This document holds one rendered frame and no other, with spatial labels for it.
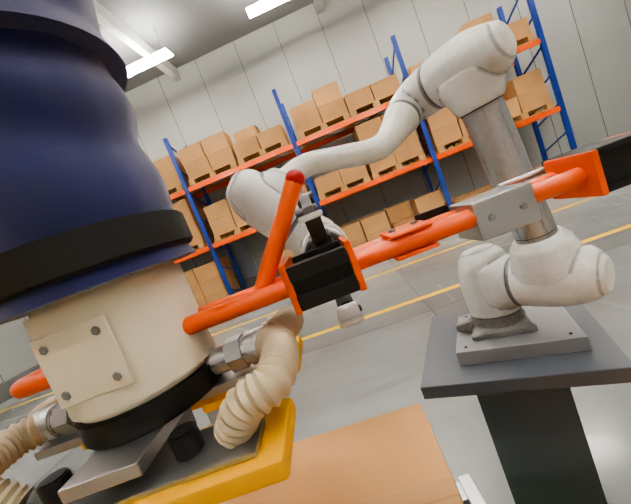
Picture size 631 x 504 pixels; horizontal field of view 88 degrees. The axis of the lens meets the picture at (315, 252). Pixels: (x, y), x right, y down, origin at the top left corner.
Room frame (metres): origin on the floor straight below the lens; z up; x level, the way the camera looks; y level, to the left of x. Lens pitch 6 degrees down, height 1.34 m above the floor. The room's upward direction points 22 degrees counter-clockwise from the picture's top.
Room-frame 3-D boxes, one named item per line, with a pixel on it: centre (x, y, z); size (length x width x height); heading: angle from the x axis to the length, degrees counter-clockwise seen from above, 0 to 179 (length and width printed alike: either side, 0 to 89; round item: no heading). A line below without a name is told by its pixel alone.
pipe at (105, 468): (0.40, 0.25, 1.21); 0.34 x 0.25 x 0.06; 88
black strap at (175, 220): (0.41, 0.25, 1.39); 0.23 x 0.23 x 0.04
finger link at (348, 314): (0.42, -0.01, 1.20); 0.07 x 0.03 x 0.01; 178
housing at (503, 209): (0.38, -0.21, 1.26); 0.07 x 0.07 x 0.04; 88
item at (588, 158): (0.37, -0.35, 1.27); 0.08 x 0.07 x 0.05; 88
